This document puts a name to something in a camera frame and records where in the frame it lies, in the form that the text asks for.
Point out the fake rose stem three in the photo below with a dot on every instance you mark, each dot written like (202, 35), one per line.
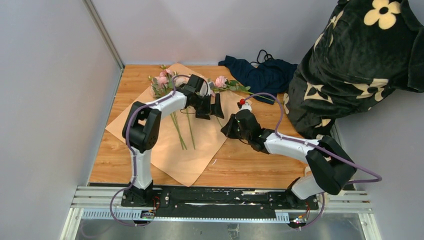
(179, 80)

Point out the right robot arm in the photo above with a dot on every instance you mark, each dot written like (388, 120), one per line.
(276, 143)

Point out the fake rose stem one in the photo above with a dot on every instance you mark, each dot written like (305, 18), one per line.
(222, 83)

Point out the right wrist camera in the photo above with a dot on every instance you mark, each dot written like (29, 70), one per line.
(244, 105)

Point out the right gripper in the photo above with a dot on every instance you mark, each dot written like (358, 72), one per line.
(228, 129)

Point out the black floral plush blanket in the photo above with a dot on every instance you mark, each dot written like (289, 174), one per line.
(368, 49)

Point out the aluminium frame post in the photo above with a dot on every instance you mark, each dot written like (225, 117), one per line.
(97, 20)

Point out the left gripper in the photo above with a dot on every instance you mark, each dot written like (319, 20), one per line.
(215, 109)

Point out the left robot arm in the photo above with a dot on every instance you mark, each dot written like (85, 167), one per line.
(142, 127)

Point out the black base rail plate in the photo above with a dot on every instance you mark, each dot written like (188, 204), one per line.
(222, 203)

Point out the navy blue cloth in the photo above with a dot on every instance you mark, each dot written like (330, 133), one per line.
(272, 76)

